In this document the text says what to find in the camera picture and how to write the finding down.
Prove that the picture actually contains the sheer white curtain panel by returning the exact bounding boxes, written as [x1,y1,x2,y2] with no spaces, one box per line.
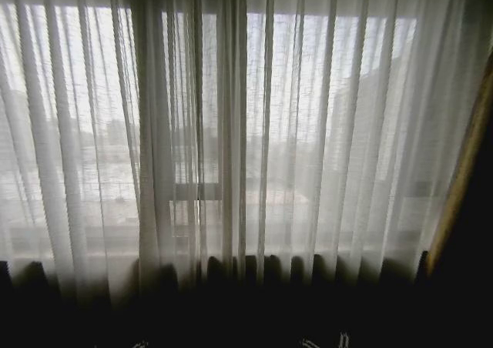
[0,0,202,318]
[169,0,487,318]

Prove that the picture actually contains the dark drape with golden edge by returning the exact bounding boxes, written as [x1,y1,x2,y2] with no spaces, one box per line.
[423,53,493,287]

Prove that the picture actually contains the grey window frame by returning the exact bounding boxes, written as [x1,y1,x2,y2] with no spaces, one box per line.
[0,0,478,260]

